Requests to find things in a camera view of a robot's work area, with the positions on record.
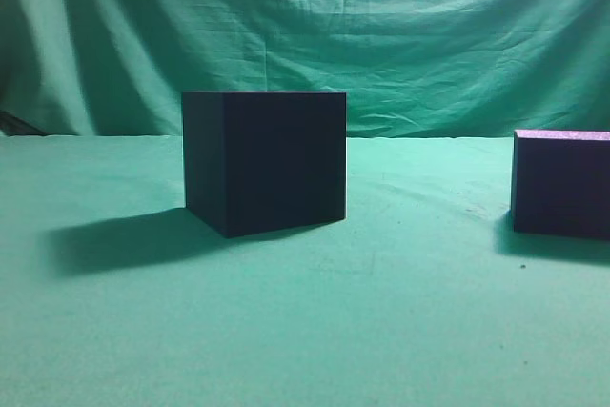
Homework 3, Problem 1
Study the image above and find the dark purple cube block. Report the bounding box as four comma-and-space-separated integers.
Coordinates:
510, 129, 609, 240

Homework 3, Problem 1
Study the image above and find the large dark groove box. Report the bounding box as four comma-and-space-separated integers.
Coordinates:
181, 91, 347, 238

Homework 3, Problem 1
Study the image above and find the green backdrop cloth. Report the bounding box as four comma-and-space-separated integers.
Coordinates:
1, 0, 609, 137

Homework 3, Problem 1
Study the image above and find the green table cloth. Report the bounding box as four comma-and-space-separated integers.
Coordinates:
1, 136, 609, 406

